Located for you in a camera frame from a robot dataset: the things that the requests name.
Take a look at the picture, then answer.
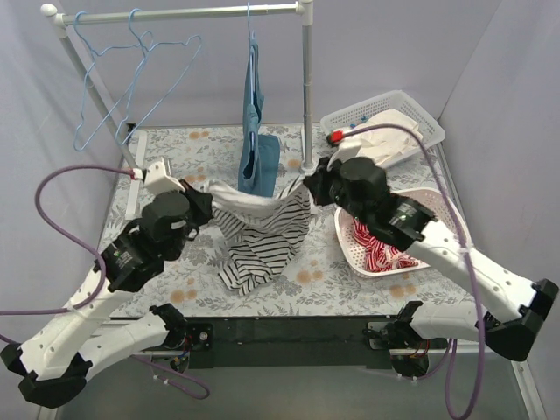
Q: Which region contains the black white striped tank top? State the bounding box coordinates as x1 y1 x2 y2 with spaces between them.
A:
204 177 312 296

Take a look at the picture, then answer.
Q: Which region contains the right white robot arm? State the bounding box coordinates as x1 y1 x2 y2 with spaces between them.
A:
304 157 559 361

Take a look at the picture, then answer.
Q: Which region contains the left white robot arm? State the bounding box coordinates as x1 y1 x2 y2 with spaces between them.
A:
1 182 213 409

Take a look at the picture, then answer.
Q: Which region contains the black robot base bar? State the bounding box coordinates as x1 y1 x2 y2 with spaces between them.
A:
187 316 392 370

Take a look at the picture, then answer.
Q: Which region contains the blue hanger holding garment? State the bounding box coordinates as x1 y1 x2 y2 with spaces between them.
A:
247 1 254 69

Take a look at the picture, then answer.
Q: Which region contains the cream white cloth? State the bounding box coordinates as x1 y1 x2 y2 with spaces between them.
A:
346 108 424 167

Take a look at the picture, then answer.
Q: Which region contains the floral table cloth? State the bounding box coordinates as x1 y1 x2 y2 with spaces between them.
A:
117 126 470 318

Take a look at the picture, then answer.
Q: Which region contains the blue hanging garment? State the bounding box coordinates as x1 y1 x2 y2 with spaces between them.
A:
238 38 280 197

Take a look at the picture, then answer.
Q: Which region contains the small blue object in basket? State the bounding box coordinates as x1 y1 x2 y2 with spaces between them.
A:
348 115 368 130

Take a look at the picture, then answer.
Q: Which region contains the white basket at back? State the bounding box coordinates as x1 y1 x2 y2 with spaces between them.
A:
320 90 445 168

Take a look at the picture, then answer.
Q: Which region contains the grey white clothes rack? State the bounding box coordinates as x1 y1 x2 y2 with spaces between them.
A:
39 0 317 221

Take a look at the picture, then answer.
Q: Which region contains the red white striped garment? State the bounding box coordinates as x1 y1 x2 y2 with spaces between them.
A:
353 220 419 273

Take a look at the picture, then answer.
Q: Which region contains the white plastic laundry basket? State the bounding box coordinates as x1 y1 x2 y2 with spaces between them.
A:
334 187 472 279

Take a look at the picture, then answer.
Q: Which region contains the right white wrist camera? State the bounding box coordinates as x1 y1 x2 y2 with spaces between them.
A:
326 130 362 168

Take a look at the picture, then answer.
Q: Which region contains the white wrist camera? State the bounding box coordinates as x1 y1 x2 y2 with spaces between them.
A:
326 130 362 168
143 157 186 196

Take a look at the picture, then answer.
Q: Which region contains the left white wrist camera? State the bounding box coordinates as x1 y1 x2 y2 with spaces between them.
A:
143 157 186 196

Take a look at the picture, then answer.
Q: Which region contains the light blue wire hanger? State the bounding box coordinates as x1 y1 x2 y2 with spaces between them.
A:
73 8 155 152

